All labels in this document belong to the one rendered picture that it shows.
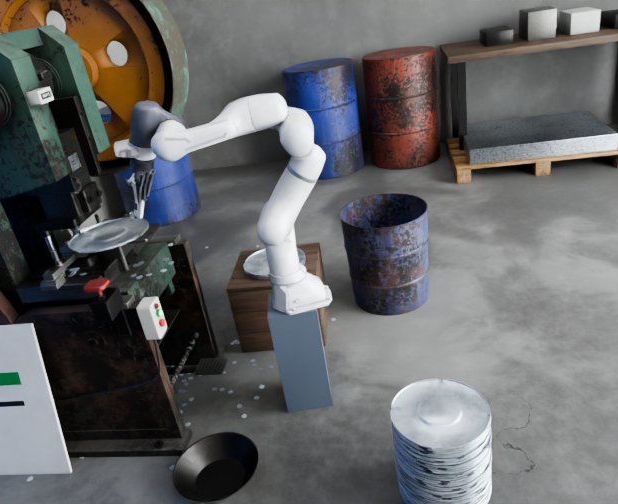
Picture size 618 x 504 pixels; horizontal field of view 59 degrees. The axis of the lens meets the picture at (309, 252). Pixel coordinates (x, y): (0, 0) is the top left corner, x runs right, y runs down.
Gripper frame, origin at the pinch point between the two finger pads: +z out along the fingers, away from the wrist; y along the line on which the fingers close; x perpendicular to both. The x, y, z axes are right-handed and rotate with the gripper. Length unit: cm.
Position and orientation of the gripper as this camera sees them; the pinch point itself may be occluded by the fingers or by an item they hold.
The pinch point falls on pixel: (138, 208)
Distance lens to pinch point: 199.5
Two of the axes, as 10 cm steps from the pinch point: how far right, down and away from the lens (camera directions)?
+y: 4.1, -4.5, 7.9
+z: -2.3, 7.9, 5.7
